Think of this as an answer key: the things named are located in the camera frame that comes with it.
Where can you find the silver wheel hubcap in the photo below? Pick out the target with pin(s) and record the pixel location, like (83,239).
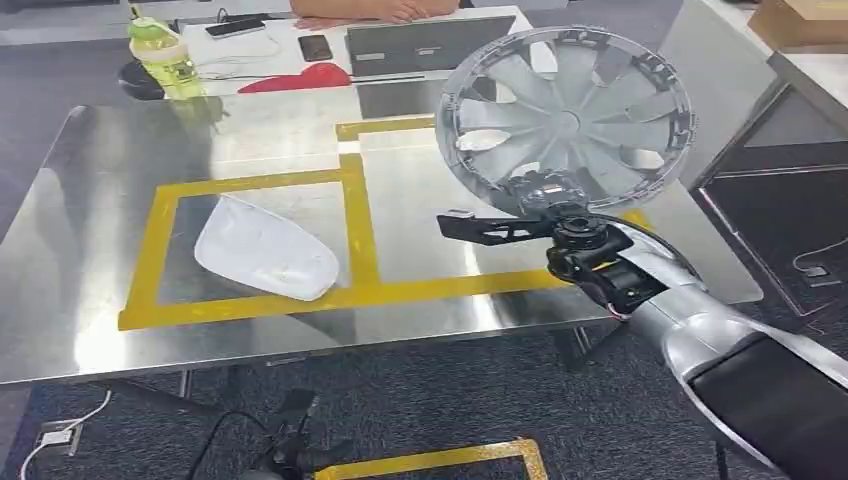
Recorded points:
(563,119)

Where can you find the person at desk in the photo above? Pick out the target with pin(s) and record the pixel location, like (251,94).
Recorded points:
(371,10)

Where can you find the white plastic mirror cover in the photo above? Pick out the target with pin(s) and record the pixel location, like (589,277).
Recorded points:
(265,252)

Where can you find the steel floor socket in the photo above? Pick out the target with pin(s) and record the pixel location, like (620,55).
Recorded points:
(58,437)
(820,275)

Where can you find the black smartphone white edge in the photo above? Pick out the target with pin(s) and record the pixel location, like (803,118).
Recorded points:
(235,28)

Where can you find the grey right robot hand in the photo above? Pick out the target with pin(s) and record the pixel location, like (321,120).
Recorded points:
(550,195)

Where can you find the cardboard box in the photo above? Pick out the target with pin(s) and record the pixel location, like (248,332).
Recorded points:
(802,23)

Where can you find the grey laptop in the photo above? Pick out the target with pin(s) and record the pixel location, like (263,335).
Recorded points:
(430,45)

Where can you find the red flat pad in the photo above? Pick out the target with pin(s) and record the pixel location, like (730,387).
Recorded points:
(298,79)

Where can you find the yellow floor tape square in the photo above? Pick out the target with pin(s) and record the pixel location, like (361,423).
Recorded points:
(424,458)

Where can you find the yellow tape on steel table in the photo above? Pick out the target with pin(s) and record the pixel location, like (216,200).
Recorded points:
(358,212)

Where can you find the black left robot foot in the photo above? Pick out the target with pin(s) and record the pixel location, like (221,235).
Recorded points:
(298,437)

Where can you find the dark smartphone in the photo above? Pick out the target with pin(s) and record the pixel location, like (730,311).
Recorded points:
(315,48)

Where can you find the steel side table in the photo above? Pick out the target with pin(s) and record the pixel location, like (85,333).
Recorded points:
(815,73)

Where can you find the white desk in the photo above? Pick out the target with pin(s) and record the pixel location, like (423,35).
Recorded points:
(278,46)

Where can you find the black round object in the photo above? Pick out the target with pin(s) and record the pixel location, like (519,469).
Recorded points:
(136,83)

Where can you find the green tea drink bottle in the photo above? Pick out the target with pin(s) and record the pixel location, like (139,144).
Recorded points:
(166,60)

